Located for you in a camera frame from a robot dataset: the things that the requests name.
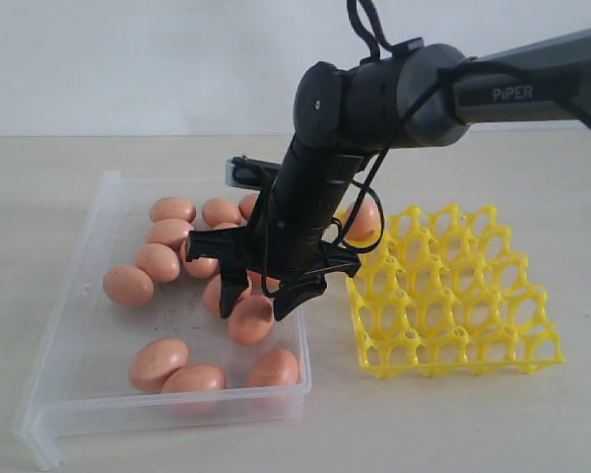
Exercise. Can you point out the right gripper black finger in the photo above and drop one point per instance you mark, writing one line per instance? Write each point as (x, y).
(234, 286)
(293, 295)

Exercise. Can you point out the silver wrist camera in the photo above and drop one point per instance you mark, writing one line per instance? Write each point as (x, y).
(245, 173)

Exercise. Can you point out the clear plastic tray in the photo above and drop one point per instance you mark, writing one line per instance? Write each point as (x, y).
(79, 384)

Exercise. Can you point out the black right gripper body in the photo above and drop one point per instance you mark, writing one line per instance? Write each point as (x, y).
(283, 239)

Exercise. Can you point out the yellow plastic egg tray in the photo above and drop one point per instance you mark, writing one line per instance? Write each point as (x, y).
(445, 292)

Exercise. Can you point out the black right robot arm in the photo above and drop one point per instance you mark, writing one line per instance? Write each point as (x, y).
(346, 121)

